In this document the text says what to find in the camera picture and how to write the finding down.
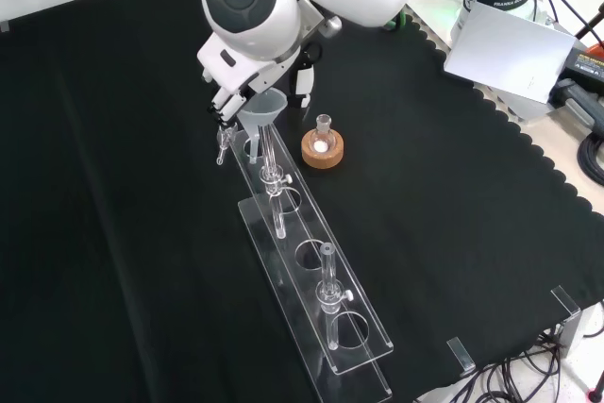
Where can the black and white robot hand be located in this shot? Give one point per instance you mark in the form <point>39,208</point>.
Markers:
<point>231,65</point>

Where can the clear plastic funnel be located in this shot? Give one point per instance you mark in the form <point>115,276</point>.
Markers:
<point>259,112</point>

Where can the small glass weighing funnel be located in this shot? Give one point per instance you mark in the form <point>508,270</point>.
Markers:
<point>225,139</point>

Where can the clear acrylic funnel stand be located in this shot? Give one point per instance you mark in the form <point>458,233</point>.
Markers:
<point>302,228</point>

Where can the small round-bottom glass flask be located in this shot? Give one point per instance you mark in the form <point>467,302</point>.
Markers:
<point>322,141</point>

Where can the black bench cloth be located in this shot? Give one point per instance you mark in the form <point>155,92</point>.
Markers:
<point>141,233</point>

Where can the grey tape strip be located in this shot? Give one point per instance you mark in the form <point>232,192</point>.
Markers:
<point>4,26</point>

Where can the grey and black power brick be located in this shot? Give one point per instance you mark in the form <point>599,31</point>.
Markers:
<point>578,101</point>

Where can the black box with orange label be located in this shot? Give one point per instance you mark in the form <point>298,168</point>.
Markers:
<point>587,65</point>

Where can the black tripod leg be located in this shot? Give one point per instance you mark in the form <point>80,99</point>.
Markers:
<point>590,25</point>

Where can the clear plastic cloth clamp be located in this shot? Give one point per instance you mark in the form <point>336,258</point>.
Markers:
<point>461,356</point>
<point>565,303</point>

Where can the grey metal bench bracket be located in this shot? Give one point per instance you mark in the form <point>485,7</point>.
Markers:
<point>570,334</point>

